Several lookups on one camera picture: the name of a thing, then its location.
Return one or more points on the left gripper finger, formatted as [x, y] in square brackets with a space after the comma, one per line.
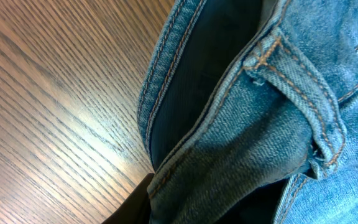
[136, 208]

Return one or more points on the blue denim jeans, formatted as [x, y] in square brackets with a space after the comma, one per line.
[249, 113]

